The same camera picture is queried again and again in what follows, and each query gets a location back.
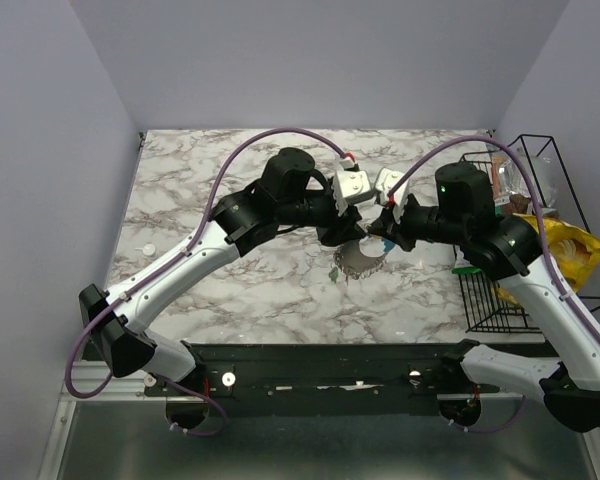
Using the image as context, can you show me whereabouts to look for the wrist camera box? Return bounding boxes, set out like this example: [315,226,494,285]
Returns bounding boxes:
[374,167,410,223]
[332,170,375,205]

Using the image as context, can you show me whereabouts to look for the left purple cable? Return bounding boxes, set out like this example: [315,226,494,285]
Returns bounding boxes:
[65,127,356,437]

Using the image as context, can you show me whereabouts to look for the grey curved keyring holder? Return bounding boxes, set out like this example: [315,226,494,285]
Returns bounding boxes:
[333,236,388,280]

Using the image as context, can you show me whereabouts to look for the green key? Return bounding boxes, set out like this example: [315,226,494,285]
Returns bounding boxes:
[329,267,339,282]

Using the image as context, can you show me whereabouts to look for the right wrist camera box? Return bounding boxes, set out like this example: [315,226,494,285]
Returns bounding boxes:
[374,167,410,223]

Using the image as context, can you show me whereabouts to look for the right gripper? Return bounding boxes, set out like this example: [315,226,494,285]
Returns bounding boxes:
[367,192,467,252]

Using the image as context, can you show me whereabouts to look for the green snack packet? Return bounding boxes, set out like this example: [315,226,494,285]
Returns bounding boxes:
[452,253,482,275]

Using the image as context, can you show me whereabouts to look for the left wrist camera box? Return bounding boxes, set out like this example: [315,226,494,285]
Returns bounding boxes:
[332,170,375,205]

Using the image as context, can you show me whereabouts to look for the black mounting rail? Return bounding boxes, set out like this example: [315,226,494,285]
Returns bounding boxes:
[82,342,526,417]

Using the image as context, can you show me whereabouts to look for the purple cable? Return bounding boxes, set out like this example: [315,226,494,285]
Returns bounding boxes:
[65,127,356,437]
[387,135,600,437]

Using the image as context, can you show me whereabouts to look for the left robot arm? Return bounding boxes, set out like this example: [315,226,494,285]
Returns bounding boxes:
[79,148,373,395]

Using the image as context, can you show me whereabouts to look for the black wire basket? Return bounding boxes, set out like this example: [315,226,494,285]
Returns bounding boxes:
[457,134,600,334]

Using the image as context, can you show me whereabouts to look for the beige bottle white cap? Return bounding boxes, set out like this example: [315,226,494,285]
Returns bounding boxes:
[134,243,156,257]

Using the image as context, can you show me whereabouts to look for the blue key tag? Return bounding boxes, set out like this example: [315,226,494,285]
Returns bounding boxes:
[383,239,395,253]

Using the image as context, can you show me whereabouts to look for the yellow chips bag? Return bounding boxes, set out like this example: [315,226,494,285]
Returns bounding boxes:
[494,212,600,306]

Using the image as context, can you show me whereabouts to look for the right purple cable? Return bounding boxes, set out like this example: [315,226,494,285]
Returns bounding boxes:
[387,135,600,437]

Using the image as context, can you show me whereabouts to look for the clear snack packet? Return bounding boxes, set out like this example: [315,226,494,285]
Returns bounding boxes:
[491,147,552,206]

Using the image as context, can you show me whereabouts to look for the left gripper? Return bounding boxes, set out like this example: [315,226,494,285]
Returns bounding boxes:
[278,185,368,249]

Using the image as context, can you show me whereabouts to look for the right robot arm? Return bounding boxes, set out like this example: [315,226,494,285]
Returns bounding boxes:
[369,162,600,432]

